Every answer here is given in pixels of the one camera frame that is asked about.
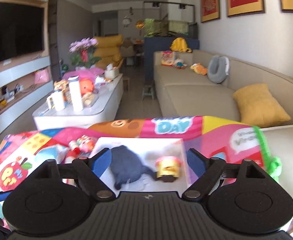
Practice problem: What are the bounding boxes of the white mug with handle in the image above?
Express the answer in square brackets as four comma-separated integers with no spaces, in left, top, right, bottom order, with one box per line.
[46,89,65,112]

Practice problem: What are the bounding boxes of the yellow backpack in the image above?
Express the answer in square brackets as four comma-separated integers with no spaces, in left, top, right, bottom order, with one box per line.
[170,37,192,53]

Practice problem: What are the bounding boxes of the small plush doll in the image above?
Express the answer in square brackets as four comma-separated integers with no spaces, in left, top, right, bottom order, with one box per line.
[173,58,187,70]

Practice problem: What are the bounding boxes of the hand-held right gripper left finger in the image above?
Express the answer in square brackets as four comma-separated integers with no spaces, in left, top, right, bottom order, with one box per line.
[34,147,115,202]

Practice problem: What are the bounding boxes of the colourful printed play mat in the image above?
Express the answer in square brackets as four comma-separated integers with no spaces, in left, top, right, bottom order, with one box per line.
[0,115,282,230]

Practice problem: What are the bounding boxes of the clear snack tray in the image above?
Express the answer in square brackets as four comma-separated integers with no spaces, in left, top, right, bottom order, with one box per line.
[81,92,99,107]

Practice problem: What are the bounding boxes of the beige sofa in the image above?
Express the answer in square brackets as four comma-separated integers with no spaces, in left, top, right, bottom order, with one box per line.
[153,49,293,240]

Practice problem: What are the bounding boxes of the dark blue cabinet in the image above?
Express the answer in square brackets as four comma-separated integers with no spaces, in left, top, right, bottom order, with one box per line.
[144,37,200,83]

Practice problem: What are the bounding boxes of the grey neck pillow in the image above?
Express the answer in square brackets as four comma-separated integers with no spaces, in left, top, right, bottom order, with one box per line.
[208,55,230,84]

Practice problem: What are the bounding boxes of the pink potted flowers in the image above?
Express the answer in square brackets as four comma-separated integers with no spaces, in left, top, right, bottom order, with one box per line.
[68,37,102,68]

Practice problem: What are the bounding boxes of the black aquarium light rack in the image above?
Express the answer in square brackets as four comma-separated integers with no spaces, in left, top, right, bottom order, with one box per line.
[144,1,195,18]

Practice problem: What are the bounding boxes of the colourful printed bag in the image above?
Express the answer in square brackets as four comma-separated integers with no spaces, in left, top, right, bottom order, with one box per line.
[161,51,176,67]

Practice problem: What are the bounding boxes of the yellow jar with pink lid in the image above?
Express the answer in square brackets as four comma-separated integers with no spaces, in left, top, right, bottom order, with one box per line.
[155,156,182,182]

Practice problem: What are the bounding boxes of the black television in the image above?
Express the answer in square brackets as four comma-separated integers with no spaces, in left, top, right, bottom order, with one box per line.
[0,2,45,67]

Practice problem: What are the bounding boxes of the glass fish tank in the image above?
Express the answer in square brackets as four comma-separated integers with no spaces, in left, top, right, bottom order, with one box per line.
[144,18,198,38]

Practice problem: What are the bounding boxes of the grey dining chair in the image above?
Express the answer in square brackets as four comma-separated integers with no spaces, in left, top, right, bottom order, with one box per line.
[120,39,135,67]

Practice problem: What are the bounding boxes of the orange pumpkin bucket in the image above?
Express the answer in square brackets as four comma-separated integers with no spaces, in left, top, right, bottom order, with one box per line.
[79,78,95,95]

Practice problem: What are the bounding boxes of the yellow cushion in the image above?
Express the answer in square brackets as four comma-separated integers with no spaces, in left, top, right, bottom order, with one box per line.
[233,83,292,128]

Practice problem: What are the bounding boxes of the white bottle with red cap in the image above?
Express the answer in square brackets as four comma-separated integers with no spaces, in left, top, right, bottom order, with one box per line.
[66,140,81,164]

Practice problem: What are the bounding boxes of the snack jar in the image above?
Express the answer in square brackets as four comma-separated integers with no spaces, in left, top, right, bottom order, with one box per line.
[53,79,70,103]

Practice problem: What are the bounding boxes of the pink cloth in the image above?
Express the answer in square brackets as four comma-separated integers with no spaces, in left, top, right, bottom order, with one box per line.
[62,67,105,80]

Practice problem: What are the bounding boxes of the dark plush toy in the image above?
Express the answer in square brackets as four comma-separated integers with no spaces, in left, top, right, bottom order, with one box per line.
[110,145,157,190]

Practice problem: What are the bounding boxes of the small step stool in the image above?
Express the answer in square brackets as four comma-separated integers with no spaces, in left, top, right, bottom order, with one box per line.
[142,84,156,101]

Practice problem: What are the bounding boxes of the white tissue box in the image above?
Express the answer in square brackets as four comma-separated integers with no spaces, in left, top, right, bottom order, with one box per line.
[104,64,119,79]

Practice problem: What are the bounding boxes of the yellow lounge chair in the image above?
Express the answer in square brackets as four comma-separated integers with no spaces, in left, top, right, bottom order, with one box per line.
[93,35,124,69]

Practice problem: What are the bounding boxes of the white wall shelf unit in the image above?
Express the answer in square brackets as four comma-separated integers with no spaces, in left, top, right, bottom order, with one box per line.
[0,0,54,140]

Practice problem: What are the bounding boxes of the white coffee table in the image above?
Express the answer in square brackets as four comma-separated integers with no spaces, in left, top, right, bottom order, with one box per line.
[32,74,124,130]

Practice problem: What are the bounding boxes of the orange plush toy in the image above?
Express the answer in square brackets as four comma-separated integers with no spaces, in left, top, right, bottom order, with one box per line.
[190,63,208,76]

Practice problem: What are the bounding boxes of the pink gift bag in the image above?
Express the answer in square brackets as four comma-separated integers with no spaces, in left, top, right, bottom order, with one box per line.
[34,69,51,85]

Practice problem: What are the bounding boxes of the pink cardboard box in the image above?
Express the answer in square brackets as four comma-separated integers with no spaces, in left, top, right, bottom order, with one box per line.
[61,136,195,198]

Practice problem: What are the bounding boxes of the white thermos bottle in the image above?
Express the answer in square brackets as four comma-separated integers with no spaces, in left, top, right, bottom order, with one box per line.
[68,76,84,112]

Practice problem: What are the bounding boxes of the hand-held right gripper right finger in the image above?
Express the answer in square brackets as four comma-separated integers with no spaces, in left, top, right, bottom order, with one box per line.
[181,148,264,202]

